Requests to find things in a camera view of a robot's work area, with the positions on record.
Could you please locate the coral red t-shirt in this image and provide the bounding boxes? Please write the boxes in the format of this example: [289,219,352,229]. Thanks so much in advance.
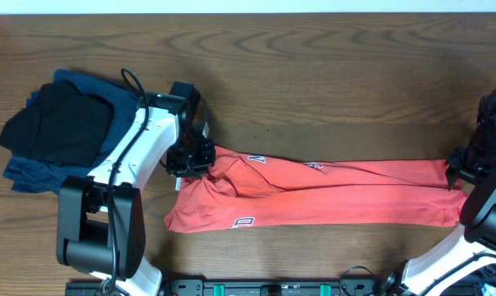
[165,147,467,234]

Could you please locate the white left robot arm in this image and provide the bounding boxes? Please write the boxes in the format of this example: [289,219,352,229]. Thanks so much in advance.
[56,91,215,295]

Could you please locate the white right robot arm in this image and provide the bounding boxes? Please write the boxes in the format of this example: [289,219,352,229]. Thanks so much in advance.
[383,88,496,295]

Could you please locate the dark patterned garment pile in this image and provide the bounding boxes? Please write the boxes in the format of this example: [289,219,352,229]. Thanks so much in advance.
[471,264,496,296]

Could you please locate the folded black garment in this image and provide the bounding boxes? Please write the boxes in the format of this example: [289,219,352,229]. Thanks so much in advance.
[0,81,114,167]

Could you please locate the folded navy blue garment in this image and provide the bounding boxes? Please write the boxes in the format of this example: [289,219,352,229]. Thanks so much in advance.
[2,69,137,194]

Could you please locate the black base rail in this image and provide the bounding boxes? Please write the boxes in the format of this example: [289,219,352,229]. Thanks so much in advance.
[64,265,401,296]

